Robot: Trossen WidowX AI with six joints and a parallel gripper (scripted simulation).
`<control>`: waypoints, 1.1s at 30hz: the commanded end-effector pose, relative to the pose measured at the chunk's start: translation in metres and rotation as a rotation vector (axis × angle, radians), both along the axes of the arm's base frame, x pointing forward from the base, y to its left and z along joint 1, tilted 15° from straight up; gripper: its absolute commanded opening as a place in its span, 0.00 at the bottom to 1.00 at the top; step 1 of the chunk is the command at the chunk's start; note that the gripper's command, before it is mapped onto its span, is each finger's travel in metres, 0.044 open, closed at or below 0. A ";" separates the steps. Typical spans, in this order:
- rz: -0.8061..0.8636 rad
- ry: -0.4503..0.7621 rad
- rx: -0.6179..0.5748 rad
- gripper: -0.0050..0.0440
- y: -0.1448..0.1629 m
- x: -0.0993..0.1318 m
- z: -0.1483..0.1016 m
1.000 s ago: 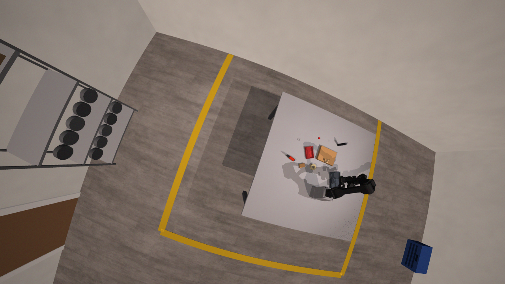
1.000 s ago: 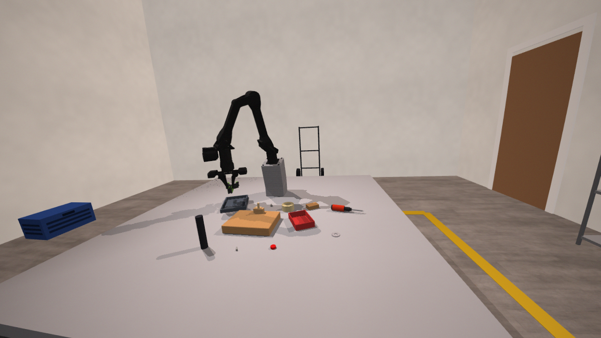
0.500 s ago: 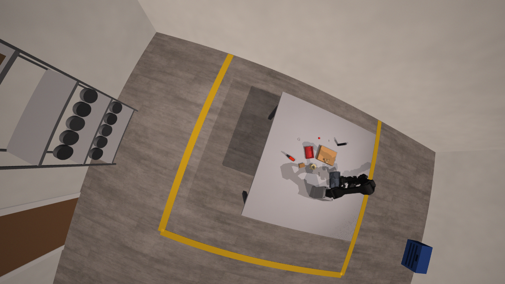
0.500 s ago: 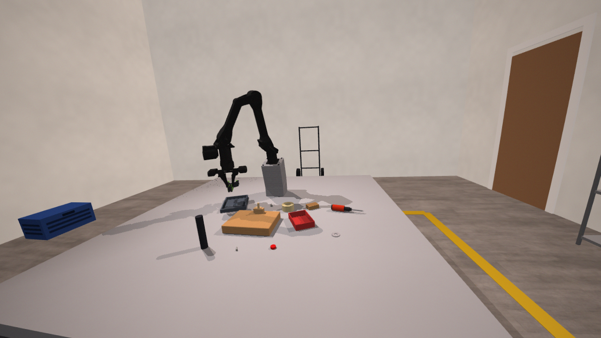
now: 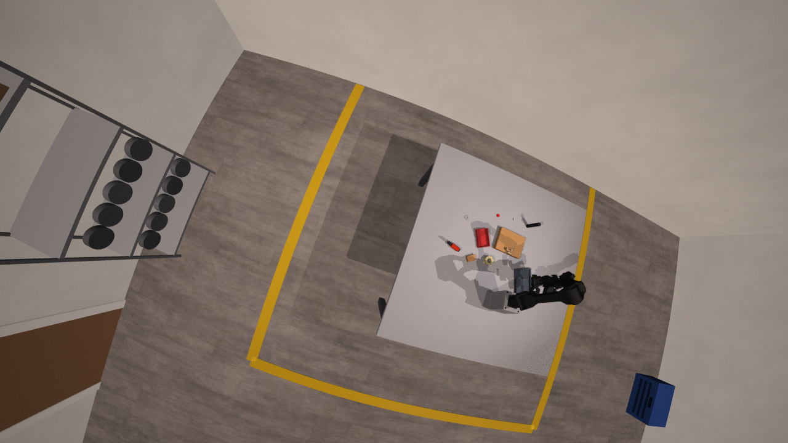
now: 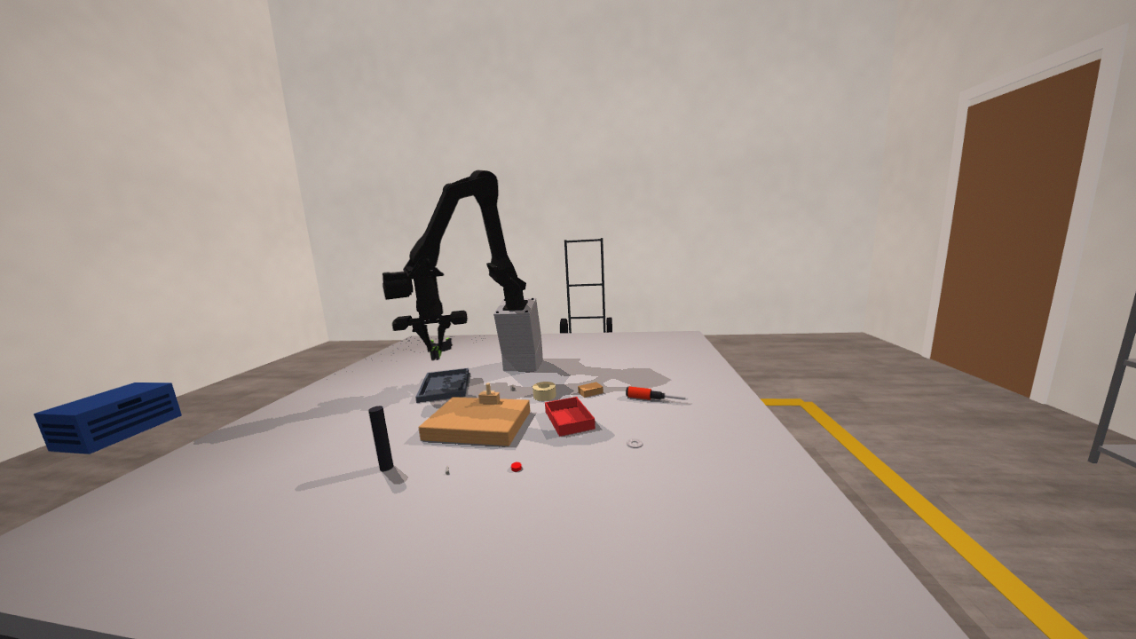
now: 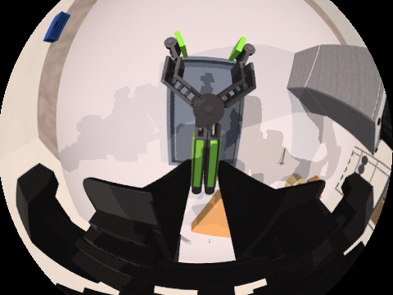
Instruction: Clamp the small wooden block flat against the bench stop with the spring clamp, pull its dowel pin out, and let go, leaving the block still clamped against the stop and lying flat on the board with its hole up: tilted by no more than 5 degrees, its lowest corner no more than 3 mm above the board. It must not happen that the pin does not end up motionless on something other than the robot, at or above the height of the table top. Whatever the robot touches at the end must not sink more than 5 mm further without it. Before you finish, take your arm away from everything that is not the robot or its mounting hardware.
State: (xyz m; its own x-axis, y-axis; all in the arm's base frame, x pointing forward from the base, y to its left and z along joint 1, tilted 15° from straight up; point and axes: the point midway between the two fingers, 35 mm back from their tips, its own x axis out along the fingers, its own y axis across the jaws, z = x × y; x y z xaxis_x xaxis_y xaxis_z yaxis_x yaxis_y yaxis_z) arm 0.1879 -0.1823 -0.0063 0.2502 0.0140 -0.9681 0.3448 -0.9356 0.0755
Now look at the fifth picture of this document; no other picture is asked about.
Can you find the red open tray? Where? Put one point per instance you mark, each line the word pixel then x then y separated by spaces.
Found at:
pixel 482 237

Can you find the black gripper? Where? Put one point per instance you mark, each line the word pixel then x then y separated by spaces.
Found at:
pixel 537 281

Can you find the light wooden board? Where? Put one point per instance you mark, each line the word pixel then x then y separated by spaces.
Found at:
pixel 506 238

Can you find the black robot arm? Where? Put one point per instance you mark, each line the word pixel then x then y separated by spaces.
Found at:
pixel 572 294

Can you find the red-handled screwdriver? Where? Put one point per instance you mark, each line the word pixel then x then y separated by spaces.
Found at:
pixel 453 246

